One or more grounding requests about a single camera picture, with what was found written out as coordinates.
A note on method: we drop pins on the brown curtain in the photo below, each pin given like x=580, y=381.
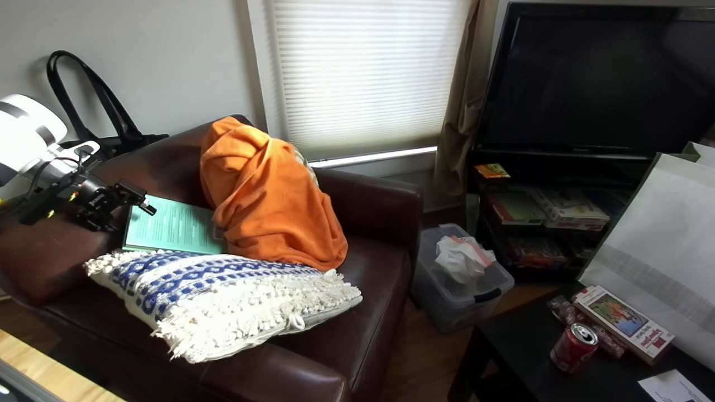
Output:
x=460, y=111

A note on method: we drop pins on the white paper card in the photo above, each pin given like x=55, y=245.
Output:
x=673, y=386

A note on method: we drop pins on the orange blanket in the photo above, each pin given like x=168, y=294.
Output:
x=272, y=197

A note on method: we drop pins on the black coffee table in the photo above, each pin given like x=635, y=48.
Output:
x=521, y=357

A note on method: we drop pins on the red book on shelf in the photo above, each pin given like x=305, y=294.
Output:
x=514, y=207

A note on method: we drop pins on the black tote bag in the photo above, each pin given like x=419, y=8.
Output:
x=112, y=118

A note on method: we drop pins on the white crumpled cloth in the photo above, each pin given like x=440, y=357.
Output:
x=460, y=259

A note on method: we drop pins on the light wooden table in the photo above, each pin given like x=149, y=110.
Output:
x=45, y=368

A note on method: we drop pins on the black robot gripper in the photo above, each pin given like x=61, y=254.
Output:
x=81, y=202

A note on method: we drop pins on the black flat screen television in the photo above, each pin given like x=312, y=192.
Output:
x=595, y=81

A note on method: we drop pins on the red soda can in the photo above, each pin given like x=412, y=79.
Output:
x=573, y=347

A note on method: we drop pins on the dark red lower shelf item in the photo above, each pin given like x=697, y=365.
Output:
x=538, y=252

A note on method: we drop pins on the black television stand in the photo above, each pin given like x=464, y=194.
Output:
x=484, y=224

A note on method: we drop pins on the orange sticky note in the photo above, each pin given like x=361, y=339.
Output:
x=492, y=170

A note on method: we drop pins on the grey plastic storage bin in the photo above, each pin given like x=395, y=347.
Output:
x=447, y=297

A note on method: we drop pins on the pale book on shelf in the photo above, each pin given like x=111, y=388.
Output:
x=573, y=211

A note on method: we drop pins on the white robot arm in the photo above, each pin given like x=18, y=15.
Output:
x=30, y=146

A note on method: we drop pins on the white red game box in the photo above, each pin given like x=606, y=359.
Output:
x=625, y=322

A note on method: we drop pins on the brown leather couch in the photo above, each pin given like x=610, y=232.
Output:
x=349, y=312

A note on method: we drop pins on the blue white fringed pillow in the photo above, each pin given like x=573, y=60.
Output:
x=224, y=297

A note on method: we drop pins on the white window blind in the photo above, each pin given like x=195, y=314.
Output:
x=361, y=70

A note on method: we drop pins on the white paper bag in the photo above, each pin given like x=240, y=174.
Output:
x=663, y=245

